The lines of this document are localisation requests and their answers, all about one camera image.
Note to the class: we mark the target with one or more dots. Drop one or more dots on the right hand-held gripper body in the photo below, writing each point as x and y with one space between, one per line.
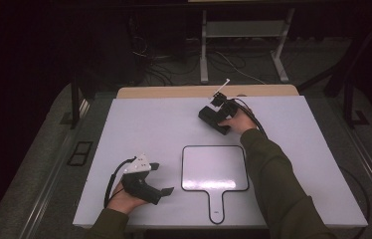
227 108

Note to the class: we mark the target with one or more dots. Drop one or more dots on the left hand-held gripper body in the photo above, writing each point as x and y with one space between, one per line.
139 187

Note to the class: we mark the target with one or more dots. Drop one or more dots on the black eraser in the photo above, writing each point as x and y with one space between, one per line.
211 119

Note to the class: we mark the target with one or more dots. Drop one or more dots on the white handheld whiteboard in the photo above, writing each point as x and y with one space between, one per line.
214 166

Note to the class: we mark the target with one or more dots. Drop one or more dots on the person's left hand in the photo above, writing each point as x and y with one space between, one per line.
122 202

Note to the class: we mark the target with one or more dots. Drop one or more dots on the person's right hand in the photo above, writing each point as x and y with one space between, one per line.
243 122

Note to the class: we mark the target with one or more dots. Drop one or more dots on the wooden table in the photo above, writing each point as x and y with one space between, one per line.
174 91

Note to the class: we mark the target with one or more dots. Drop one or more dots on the white metal stand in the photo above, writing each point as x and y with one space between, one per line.
245 29

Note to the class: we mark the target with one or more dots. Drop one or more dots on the black metal stand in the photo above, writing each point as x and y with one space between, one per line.
75 99
348 83

